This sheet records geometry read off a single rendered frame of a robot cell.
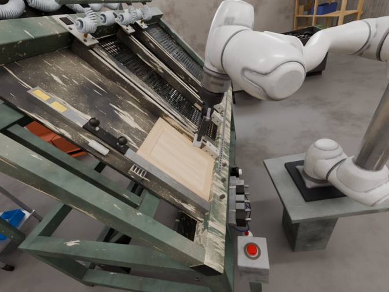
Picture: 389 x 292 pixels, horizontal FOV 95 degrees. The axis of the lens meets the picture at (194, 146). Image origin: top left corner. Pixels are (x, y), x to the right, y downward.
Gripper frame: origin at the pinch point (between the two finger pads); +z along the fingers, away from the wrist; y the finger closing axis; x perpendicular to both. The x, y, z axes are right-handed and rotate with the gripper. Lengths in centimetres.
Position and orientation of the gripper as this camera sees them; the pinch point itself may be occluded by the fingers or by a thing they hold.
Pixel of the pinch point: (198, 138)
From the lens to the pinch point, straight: 67.6
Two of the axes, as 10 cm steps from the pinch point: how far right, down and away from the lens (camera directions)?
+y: -0.3, 6.4, -7.7
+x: 9.8, 1.9, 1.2
